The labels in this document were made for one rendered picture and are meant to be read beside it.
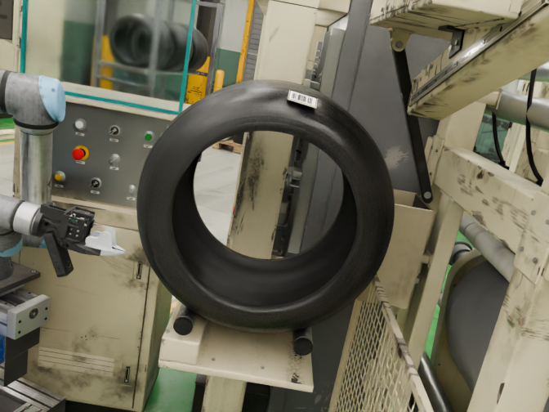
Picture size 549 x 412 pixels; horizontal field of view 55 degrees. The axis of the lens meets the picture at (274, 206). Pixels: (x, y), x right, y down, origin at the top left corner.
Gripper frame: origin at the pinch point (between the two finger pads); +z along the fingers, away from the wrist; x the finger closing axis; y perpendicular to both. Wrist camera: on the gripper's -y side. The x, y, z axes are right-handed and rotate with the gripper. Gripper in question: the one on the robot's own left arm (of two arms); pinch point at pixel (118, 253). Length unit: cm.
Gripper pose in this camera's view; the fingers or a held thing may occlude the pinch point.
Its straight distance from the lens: 133.5
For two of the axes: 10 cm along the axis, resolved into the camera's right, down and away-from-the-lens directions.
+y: 3.0, -9.1, -2.7
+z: 9.5, 2.9, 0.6
